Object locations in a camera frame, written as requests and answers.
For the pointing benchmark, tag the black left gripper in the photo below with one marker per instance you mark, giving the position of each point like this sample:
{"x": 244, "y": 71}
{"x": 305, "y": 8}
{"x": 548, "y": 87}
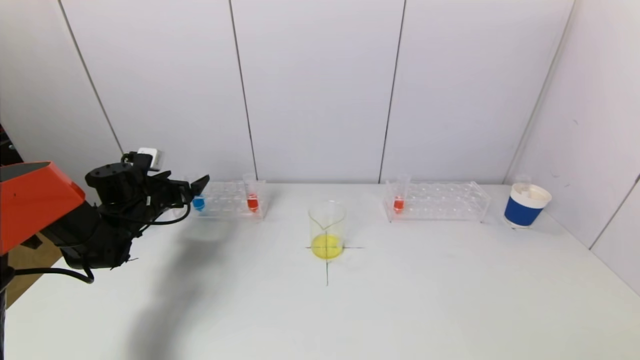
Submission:
{"x": 183, "y": 192}

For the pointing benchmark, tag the test tube with blue liquid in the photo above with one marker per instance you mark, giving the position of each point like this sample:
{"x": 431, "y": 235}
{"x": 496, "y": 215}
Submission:
{"x": 198, "y": 203}

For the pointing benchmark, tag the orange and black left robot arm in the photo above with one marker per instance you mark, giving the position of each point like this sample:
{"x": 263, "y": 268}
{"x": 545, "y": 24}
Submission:
{"x": 35, "y": 205}

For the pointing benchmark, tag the clear acrylic test tube rack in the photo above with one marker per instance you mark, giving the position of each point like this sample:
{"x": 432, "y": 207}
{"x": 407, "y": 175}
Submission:
{"x": 440, "y": 202}
{"x": 230, "y": 202}

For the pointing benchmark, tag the test tube with red liquid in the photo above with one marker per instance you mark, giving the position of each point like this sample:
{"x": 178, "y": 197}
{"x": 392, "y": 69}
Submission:
{"x": 398, "y": 204}
{"x": 252, "y": 202}

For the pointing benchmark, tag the clear glass beaker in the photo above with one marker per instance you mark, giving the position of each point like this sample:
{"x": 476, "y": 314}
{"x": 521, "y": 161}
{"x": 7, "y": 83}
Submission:
{"x": 327, "y": 246}

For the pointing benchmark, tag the blue and white paper cup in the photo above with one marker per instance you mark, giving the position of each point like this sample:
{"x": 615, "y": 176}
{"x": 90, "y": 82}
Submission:
{"x": 522, "y": 212}

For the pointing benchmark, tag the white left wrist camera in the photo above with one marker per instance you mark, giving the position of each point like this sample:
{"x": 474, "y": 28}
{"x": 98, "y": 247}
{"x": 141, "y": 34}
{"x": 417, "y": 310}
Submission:
{"x": 151, "y": 156}

